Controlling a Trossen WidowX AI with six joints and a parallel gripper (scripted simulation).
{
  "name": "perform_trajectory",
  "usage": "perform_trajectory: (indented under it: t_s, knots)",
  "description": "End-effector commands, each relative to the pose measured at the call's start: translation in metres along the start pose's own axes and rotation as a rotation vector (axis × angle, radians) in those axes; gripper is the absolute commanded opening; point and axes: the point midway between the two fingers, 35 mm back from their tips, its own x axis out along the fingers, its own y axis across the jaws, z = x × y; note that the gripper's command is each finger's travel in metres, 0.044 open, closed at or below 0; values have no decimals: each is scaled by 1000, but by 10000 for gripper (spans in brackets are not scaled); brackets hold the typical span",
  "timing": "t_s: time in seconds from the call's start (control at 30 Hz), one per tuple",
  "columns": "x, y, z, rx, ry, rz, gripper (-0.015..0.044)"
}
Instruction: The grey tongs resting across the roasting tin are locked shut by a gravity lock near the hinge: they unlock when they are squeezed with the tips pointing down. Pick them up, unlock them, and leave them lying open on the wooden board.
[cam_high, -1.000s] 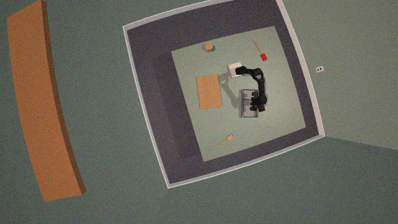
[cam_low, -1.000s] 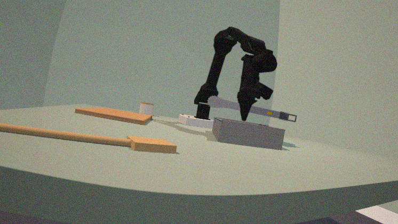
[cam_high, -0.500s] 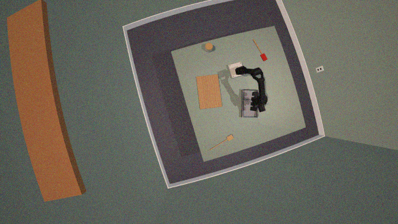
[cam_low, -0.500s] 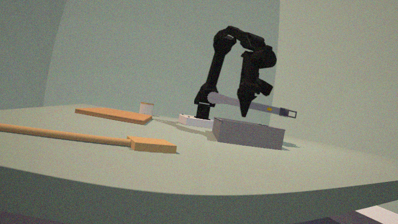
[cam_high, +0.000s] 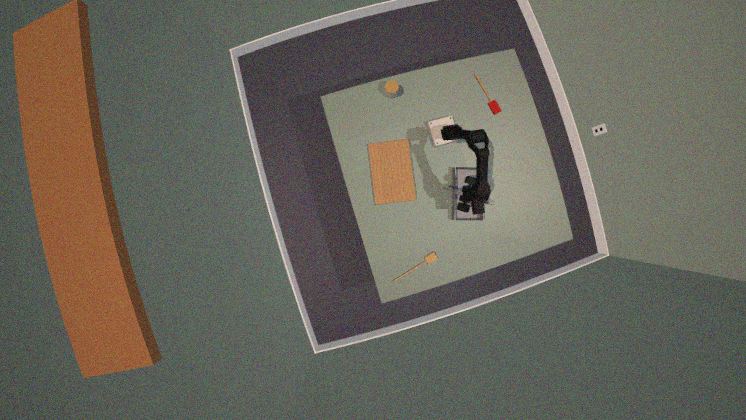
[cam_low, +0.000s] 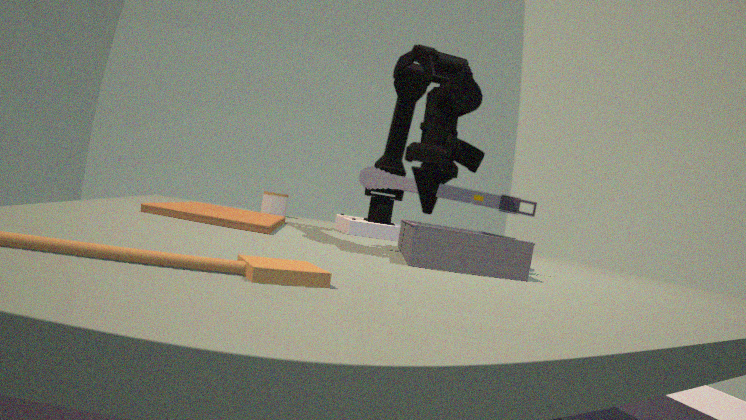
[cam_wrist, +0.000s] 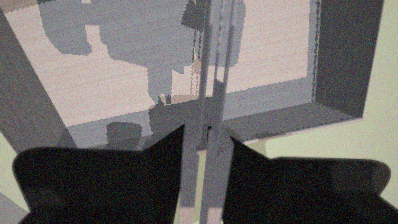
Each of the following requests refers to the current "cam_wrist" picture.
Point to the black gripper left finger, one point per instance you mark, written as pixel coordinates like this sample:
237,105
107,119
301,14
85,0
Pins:
147,180

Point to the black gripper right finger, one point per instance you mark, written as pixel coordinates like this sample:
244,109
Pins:
259,187

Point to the grey roasting tin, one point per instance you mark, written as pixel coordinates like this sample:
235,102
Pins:
123,74

